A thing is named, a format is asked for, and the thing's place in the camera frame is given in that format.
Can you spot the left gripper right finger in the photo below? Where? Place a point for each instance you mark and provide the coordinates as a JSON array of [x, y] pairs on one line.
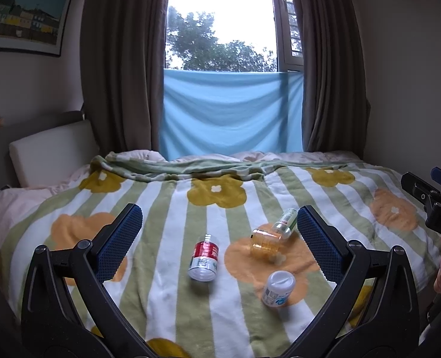
[[373, 310]]

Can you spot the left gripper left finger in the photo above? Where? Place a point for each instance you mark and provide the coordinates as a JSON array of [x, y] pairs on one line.
[[66, 311]]

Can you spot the white blue-label plastic cup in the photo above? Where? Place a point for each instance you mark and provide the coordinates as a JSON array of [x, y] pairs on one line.
[[278, 288]]

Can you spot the amber transparent plastic cup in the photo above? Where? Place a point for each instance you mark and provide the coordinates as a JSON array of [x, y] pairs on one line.
[[265, 245]]

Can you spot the right dark brown curtain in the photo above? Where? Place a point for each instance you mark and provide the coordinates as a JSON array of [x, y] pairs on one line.
[[335, 108]]

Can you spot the dark brown curtain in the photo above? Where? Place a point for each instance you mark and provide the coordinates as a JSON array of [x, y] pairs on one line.
[[335, 108], [122, 57]]

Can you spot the white pillow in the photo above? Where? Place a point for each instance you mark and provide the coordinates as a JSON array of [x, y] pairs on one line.
[[49, 157]]

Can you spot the striped floral bed blanket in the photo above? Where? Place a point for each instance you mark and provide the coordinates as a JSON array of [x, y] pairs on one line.
[[225, 317]]

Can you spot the blue cloth over window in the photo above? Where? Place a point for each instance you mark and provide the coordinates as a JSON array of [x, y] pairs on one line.
[[231, 112]]

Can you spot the window with open shutter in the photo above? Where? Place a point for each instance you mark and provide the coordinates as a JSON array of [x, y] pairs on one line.
[[233, 36]]

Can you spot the left dark brown curtain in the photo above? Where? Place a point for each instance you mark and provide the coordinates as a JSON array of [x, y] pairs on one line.
[[122, 57]]

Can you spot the framed city picture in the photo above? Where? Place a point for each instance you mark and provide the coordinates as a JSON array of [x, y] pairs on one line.
[[33, 26]]

